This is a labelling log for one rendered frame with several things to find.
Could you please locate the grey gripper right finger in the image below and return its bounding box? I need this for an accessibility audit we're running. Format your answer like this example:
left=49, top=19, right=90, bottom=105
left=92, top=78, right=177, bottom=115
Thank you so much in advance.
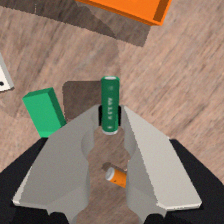
left=118, top=105, right=224, bottom=224

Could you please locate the white domino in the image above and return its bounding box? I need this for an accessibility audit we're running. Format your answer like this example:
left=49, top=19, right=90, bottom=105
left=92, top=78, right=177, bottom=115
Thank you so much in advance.
left=0, top=53, right=14, bottom=91

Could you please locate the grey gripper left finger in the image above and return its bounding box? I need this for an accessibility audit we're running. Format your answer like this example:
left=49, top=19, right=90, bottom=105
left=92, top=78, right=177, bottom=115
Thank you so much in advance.
left=0, top=104, right=102, bottom=224

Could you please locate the orange aa battery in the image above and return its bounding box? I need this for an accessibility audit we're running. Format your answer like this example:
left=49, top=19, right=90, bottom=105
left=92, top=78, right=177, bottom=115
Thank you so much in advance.
left=105, top=167, right=126, bottom=188

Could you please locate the orange bin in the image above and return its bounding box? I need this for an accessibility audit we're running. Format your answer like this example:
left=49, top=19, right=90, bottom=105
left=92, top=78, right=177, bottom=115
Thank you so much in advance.
left=75, top=0, right=172, bottom=26

